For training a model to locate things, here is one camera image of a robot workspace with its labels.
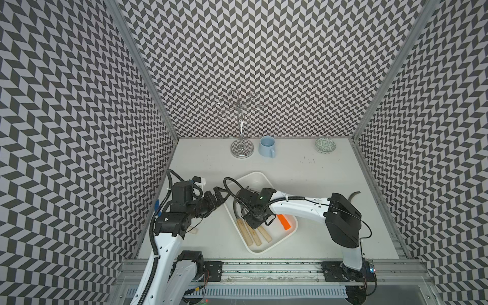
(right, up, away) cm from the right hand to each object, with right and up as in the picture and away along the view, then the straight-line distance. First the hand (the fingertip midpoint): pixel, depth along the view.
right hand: (256, 223), depth 82 cm
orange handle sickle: (+13, -1, +4) cm, 13 cm away
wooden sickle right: (+47, +10, +10) cm, 50 cm away
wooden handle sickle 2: (+4, -4, -3) cm, 6 cm away
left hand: (-13, +12, -9) cm, 20 cm away
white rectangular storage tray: (+1, +16, +15) cm, 22 cm away
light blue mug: (+6, +34, +25) cm, 43 cm away
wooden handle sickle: (-1, -4, -1) cm, 5 cm away
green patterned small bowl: (+42, +35, +30) cm, 63 cm away
